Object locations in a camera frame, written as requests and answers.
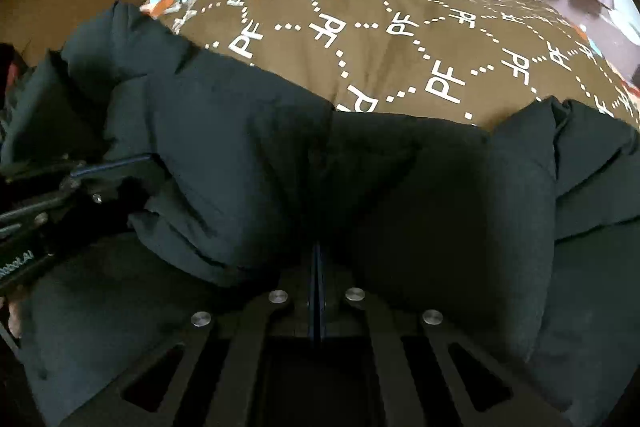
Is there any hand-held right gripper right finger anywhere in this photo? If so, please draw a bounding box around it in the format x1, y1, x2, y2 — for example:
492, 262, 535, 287
318, 242, 571, 427

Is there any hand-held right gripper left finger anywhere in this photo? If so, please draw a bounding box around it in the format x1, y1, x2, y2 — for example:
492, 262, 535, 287
65, 242, 318, 427

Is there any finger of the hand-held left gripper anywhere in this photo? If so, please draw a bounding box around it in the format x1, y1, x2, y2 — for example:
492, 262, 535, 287
0, 153, 160, 188
0, 188, 146, 233

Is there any black jacket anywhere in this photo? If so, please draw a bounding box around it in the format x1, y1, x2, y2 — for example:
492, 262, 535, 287
0, 0, 640, 427

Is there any brown cartoon printed blanket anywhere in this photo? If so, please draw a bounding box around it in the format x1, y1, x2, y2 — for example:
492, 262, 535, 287
140, 0, 640, 130

